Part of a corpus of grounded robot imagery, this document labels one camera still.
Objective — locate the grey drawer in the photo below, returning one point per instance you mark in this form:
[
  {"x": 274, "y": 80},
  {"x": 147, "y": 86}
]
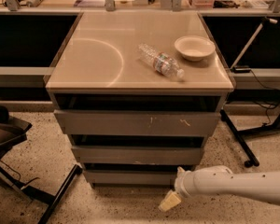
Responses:
[
  {"x": 131, "y": 178},
  {"x": 138, "y": 155},
  {"x": 139, "y": 123}
]

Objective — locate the grey bottom drawer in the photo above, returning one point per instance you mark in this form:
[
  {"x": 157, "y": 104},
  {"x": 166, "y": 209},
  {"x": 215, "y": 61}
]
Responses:
[{"x": 131, "y": 178}]

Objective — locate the grey middle drawer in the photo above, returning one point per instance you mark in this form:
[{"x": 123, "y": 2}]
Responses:
[{"x": 138, "y": 155}]

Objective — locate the grey top drawer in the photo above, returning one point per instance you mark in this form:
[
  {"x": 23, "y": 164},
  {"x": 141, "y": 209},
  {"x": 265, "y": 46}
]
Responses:
[{"x": 139, "y": 123}]

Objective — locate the black stand right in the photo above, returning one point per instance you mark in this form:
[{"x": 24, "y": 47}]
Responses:
[{"x": 241, "y": 135}]

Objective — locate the white bowl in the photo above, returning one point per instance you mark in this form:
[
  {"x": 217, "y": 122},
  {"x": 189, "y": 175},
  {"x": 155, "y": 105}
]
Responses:
[{"x": 194, "y": 48}]

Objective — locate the white rod with black base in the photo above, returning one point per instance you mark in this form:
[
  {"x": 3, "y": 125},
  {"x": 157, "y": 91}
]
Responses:
[{"x": 235, "y": 68}]

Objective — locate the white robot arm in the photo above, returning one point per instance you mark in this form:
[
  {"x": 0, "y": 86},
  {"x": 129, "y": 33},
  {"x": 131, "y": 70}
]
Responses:
[{"x": 261, "y": 186}]

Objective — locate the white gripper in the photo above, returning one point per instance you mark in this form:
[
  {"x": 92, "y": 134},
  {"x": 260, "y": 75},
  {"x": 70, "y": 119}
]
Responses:
[{"x": 181, "y": 184}]

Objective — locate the clear plastic water bottle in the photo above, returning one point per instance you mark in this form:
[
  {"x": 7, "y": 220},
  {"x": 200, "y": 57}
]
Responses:
[{"x": 160, "y": 61}]

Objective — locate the grey drawer cabinet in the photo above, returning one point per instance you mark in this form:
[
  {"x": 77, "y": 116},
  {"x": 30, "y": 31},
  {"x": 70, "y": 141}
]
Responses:
[{"x": 100, "y": 70}]

